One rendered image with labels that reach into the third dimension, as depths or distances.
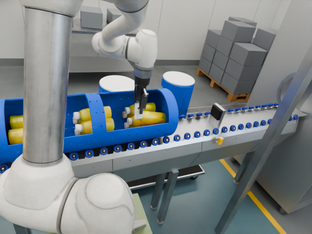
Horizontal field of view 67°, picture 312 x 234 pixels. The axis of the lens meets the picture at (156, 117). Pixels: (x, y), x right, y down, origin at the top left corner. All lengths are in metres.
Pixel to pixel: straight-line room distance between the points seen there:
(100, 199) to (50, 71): 0.33
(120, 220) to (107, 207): 0.06
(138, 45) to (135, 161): 0.66
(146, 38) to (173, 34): 4.00
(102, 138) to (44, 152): 0.54
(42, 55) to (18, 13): 3.84
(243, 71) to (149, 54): 3.21
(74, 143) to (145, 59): 0.50
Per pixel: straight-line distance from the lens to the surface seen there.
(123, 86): 1.75
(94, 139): 1.16
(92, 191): 0.63
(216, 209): 2.42
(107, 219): 0.64
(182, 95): 1.97
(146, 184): 2.22
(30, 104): 0.63
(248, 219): 2.50
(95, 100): 1.16
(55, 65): 0.60
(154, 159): 1.42
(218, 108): 1.63
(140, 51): 1.05
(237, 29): 4.29
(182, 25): 5.08
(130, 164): 1.36
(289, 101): 1.46
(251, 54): 4.10
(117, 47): 1.05
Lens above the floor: 1.82
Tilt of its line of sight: 33 degrees down
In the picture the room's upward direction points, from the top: 11 degrees clockwise
